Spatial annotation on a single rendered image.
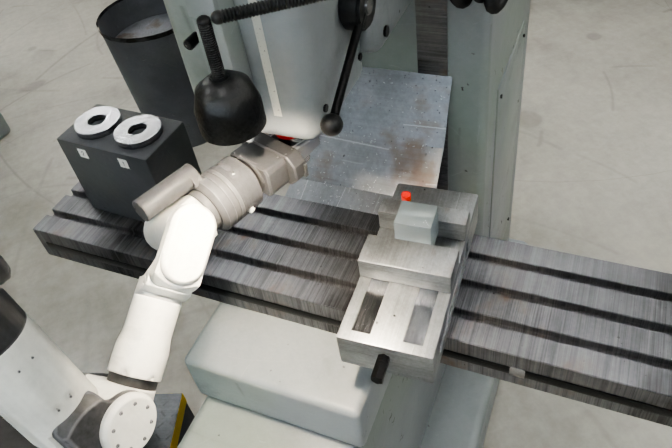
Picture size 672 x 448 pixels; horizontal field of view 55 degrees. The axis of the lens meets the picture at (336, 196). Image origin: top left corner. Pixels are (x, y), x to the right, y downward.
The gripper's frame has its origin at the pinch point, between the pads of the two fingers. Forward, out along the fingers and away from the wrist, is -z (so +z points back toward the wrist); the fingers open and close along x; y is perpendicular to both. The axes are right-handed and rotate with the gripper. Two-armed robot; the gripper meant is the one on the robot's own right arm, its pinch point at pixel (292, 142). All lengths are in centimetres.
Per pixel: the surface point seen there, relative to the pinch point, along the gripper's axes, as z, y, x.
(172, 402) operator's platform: 26, 84, 37
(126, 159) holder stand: 14.0, 7.8, 30.7
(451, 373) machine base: -33, 103, -8
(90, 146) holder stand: 16.1, 7.0, 38.9
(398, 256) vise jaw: -0.1, 14.4, -19.9
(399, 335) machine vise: 9.4, 18.5, -27.0
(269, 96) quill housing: 7.5, -15.5, -6.5
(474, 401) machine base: -30, 103, -18
